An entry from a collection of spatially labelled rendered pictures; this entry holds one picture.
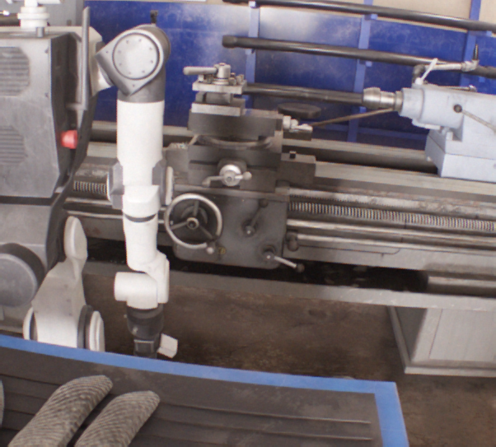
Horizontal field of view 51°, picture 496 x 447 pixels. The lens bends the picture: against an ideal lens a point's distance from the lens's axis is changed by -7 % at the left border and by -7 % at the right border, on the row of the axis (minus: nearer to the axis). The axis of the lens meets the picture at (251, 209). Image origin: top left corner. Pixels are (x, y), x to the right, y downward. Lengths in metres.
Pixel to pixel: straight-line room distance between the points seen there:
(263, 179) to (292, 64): 3.40
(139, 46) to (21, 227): 0.40
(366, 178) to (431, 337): 0.75
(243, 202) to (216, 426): 1.65
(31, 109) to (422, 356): 1.93
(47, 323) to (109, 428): 1.14
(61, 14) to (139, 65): 4.62
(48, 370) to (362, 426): 0.16
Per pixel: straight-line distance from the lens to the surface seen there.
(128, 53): 0.96
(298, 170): 1.99
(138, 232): 1.13
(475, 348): 2.48
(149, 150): 1.05
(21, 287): 1.03
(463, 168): 2.21
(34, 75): 0.91
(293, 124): 1.93
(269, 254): 1.92
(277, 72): 5.21
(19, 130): 0.95
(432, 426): 2.22
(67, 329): 1.38
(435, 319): 2.34
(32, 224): 1.05
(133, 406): 0.26
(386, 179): 2.06
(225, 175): 1.77
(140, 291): 1.24
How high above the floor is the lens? 1.44
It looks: 22 degrees down
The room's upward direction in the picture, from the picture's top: 5 degrees clockwise
